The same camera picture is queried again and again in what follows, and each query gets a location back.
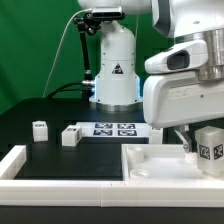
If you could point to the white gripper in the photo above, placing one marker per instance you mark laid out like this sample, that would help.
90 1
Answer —
180 98

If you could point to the white square tabletop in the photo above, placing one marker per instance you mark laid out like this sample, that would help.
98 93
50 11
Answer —
161 162

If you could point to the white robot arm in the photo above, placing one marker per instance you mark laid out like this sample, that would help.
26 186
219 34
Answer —
181 20

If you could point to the white U-shaped fence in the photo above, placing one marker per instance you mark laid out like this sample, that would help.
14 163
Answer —
124 193

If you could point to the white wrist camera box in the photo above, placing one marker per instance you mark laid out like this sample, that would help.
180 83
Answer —
180 57

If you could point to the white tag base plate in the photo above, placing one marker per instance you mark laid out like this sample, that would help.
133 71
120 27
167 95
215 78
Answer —
108 129

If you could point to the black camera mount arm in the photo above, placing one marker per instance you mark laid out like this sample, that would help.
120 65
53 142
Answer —
86 25

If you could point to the grey camera on mount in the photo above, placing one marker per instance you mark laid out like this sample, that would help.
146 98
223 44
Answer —
107 12

